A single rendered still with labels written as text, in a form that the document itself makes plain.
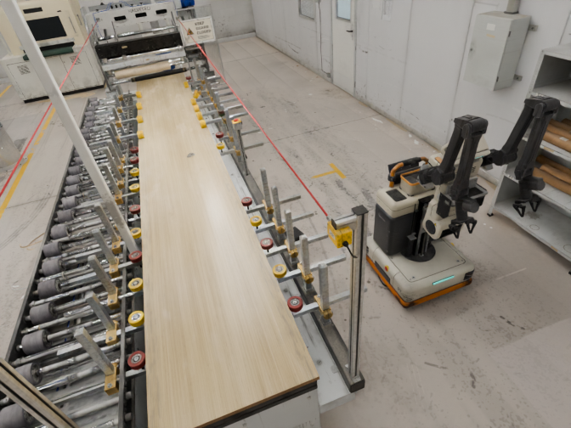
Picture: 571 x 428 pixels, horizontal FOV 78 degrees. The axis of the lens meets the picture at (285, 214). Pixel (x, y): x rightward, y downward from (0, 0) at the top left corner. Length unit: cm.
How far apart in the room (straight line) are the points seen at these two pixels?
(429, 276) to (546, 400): 98
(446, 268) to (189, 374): 201
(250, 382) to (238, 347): 18
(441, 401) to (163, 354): 173
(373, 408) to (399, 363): 37
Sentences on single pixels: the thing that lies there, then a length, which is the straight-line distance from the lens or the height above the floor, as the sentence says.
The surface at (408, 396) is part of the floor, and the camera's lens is 265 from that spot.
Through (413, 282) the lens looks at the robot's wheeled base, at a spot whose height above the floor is 28.
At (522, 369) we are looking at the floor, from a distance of 296.
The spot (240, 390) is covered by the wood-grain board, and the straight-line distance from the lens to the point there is 166.
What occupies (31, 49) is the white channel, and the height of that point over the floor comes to 210.
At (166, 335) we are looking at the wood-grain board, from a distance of 192.
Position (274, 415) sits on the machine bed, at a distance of 181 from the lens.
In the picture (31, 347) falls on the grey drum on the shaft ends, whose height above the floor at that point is 83.
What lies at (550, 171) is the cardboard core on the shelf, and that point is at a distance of 379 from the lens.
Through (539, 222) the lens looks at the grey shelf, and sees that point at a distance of 392.
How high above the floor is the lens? 237
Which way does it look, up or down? 38 degrees down
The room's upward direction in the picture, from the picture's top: 7 degrees counter-clockwise
